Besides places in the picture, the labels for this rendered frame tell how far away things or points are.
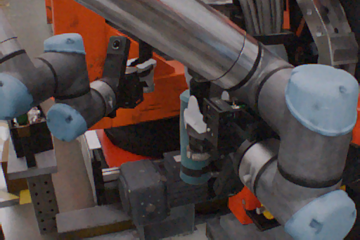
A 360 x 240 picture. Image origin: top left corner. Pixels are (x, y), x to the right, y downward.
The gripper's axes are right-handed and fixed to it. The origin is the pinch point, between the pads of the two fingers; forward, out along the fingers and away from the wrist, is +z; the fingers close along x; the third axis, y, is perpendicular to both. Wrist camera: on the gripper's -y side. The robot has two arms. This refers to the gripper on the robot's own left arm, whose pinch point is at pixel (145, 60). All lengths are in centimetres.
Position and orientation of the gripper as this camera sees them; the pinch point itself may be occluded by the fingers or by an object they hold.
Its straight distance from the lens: 98.7
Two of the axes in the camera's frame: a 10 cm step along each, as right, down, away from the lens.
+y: 0.5, 9.2, 3.8
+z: 3.9, -3.7, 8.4
